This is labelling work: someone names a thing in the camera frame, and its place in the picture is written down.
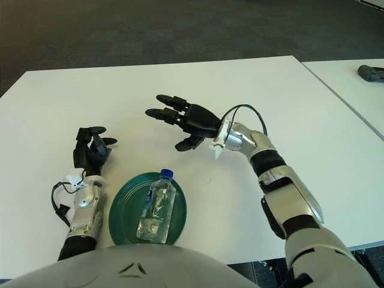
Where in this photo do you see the clear bottle with blue cap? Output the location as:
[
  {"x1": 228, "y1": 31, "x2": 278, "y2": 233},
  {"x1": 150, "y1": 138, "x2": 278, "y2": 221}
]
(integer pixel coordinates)
[{"x1": 136, "y1": 169, "x2": 176, "y2": 244}]

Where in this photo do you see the black table leg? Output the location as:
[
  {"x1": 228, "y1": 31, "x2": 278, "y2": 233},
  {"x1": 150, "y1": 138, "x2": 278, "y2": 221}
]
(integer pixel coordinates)
[{"x1": 257, "y1": 258, "x2": 290, "y2": 288}]

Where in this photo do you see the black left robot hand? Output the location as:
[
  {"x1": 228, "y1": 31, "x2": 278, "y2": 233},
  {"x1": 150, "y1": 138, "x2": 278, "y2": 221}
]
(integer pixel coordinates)
[{"x1": 73, "y1": 126, "x2": 118, "y2": 176}]

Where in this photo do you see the green round plate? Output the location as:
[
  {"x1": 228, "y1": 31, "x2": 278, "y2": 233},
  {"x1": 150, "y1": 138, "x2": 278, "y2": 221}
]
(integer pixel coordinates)
[{"x1": 109, "y1": 171, "x2": 188, "y2": 247}]

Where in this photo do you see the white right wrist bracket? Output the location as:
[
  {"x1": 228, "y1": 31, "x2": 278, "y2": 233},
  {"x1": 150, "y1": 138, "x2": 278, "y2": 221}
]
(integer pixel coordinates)
[{"x1": 209, "y1": 119, "x2": 231, "y2": 161}]

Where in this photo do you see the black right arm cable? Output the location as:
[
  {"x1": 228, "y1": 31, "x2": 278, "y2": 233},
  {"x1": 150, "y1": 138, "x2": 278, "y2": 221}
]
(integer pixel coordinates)
[{"x1": 221, "y1": 104, "x2": 268, "y2": 142}]

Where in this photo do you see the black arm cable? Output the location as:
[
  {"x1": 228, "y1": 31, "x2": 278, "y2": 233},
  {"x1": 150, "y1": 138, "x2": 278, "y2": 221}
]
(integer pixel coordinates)
[
  {"x1": 221, "y1": 104, "x2": 268, "y2": 142},
  {"x1": 51, "y1": 176, "x2": 86, "y2": 229}
]

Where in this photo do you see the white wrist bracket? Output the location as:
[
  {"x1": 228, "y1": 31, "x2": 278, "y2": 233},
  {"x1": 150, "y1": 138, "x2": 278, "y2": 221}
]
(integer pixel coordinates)
[
  {"x1": 209, "y1": 119, "x2": 231, "y2": 161},
  {"x1": 65, "y1": 168, "x2": 85, "y2": 188}
]

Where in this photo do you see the dark grey handheld controller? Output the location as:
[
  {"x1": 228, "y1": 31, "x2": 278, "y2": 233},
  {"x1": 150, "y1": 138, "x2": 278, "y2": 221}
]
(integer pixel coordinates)
[{"x1": 357, "y1": 64, "x2": 384, "y2": 82}]

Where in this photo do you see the grey robot torso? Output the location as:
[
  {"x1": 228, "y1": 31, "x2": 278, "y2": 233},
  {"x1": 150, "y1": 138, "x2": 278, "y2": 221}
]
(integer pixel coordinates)
[{"x1": 0, "y1": 243, "x2": 262, "y2": 288}]

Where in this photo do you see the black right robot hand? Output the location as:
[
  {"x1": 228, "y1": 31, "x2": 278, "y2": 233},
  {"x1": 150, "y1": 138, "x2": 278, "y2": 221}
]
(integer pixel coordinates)
[{"x1": 145, "y1": 94, "x2": 223, "y2": 152}]

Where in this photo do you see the black table base frame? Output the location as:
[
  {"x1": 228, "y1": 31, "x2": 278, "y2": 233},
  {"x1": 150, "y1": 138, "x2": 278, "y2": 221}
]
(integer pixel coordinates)
[{"x1": 350, "y1": 248, "x2": 384, "y2": 275}]

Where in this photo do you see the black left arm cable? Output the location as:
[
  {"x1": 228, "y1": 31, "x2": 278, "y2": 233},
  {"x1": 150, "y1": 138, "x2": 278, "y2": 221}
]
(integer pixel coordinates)
[{"x1": 51, "y1": 176, "x2": 86, "y2": 229}]

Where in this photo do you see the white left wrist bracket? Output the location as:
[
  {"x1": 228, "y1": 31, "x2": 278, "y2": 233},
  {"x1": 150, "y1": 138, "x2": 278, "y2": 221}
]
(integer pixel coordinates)
[{"x1": 65, "y1": 168, "x2": 85, "y2": 188}]

